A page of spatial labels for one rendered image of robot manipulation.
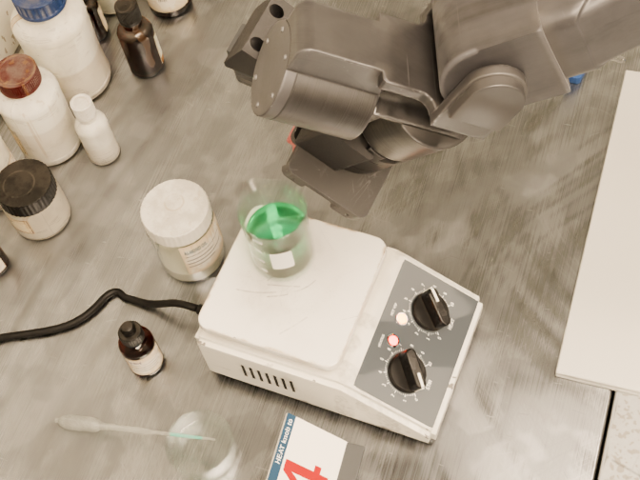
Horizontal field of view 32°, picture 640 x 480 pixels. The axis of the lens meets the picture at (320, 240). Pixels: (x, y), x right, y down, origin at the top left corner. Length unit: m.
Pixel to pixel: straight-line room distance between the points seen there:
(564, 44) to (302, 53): 0.14
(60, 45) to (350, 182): 0.41
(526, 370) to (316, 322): 0.18
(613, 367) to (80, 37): 0.56
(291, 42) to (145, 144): 0.49
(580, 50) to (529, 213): 0.41
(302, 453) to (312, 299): 0.12
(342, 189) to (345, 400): 0.20
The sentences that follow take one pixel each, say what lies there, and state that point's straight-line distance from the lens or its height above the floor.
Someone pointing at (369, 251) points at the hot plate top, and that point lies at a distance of 0.88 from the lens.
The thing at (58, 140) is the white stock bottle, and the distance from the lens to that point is 1.08.
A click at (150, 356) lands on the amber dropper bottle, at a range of 0.93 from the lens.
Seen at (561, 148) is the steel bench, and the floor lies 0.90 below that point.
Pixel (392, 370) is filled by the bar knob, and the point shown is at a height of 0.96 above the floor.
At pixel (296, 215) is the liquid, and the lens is 0.85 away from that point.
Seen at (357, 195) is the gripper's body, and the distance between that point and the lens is 0.74.
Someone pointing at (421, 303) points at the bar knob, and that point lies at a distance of 0.89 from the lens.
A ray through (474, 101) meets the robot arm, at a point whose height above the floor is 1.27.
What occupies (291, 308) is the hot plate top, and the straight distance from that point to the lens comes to 0.86.
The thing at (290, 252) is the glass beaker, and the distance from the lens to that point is 0.84.
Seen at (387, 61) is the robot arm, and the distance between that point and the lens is 0.62.
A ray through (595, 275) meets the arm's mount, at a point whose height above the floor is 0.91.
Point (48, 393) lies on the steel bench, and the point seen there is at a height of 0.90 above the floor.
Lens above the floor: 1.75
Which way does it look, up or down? 59 degrees down
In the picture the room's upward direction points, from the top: 12 degrees counter-clockwise
